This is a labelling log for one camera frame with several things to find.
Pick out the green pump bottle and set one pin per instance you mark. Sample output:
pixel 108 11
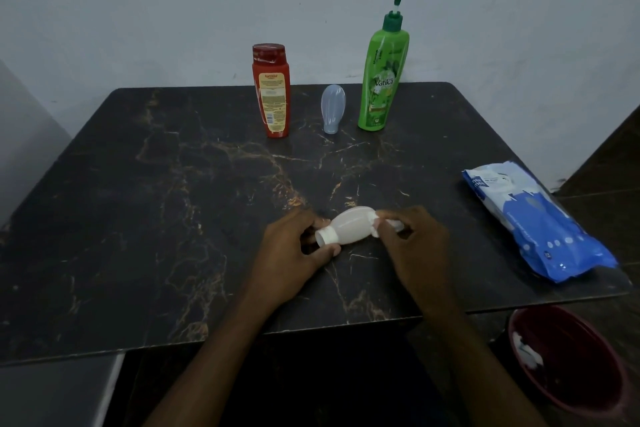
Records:
pixel 382 66

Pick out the white crumpled tissue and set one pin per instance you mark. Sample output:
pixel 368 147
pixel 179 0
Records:
pixel 526 350

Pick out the red shampoo bottle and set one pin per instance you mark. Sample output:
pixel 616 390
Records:
pixel 272 90

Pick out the dark red waste bin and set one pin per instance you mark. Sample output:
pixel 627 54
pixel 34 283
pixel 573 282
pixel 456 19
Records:
pixel 567 359

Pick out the person's right thumb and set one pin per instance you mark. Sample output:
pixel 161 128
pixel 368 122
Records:
pixel 386 236

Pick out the person's left forearm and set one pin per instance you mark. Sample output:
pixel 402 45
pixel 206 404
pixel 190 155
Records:
pixel 210 366

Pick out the person's left hand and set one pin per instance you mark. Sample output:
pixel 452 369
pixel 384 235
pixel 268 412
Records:
pixel 282 261

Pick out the person's right forearm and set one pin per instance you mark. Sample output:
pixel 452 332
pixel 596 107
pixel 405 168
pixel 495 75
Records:
pixel 480 366

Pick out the person's right hand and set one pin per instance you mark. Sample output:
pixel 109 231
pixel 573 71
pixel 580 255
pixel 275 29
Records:
pixel 420 256

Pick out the translucent blue squeeze bottle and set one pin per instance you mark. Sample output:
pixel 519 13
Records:
pixel 333 109

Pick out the blue white wipes packet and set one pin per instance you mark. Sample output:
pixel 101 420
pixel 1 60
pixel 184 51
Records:
pixel 537 219

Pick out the small white squeeze bottle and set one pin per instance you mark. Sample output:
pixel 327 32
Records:
pixel 352 226

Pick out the person's left thumb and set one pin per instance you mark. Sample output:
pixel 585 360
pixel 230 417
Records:
pixel 322 254

